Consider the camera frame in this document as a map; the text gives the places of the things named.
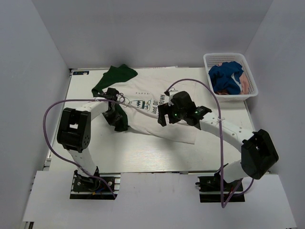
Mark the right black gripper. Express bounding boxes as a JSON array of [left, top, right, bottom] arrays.
[[158, 101, 187, 126]]

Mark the white green-sleeved printed t-shirt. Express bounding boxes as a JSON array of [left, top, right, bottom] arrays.
[[91, 64, 196, 144]]

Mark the blue t-shirt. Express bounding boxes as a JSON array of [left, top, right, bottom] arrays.
[[208, 61, 244, 92]]

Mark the pink t-shirt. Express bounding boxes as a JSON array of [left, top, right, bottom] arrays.
[[215, 73, 250, 95]]

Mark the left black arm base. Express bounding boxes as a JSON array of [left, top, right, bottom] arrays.
[[70, 174, 121, 200]]

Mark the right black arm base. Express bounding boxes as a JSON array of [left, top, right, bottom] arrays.
[[195, 176, 245, 203]]

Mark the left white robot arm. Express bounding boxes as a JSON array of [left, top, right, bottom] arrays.
[[57, 88, 128, 190]]

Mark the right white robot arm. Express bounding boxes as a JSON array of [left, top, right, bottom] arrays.
[[158, 90, 279, 190]]

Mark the blue label sticker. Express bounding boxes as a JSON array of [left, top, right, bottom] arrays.
[[72, 71, 89, 75]]

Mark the white plastic basket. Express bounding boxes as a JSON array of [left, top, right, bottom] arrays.
[[203, 53, 258, 102]]

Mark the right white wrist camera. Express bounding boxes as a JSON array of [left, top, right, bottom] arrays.
[[164, 88, 179, 106]]

